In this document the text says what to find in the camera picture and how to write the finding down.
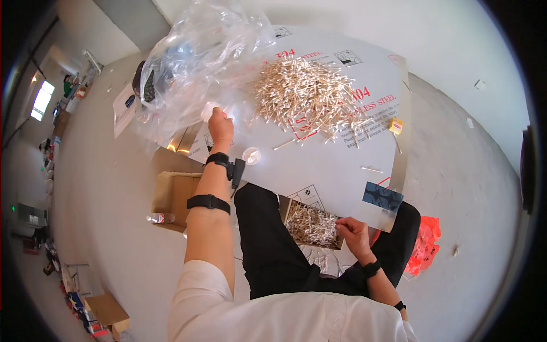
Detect person's right hand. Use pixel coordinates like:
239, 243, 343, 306
335, 217, 377, 266

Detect person's left hand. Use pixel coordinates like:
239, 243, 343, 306
208, 107, 235, 155

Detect black wrist band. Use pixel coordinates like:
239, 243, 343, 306
205, 152, 247, 191
360, 258, 382, 280

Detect large clear plastic bag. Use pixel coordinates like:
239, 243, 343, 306
132, 1, 277, 148

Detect round clear plastic lid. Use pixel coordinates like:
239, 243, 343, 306
242, 147, 262, 166

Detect black bag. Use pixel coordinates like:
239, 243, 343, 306
132, 60, 156, 104

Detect pile of wooden cotton swabs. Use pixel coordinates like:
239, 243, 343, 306
251, 56, 372, 148

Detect white paper sheet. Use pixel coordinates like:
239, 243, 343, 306
113, 82, 138, 139

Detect open brown cardboard box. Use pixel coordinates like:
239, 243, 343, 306
151, 171, 203, 234

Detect white metal rack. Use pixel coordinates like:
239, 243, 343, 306
81, 49, 105, 76

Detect person's legs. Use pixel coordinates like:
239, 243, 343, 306
234, 183, 422, 300

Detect cardboard box of swab packets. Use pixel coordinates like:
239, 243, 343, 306
279, 195, 345, 251

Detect clear plastic wrappers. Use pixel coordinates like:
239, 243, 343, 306
301, 245, 360, 278

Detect dark blue patterned sticker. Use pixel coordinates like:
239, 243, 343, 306
362, 181, 404, 213

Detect person's body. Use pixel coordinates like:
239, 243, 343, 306
167, 260, 420, 342

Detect red plastic bag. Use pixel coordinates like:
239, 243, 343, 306
404, 216, 442, 277

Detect clutter heap along wall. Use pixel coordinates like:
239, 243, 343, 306
11, 137, 112, 340

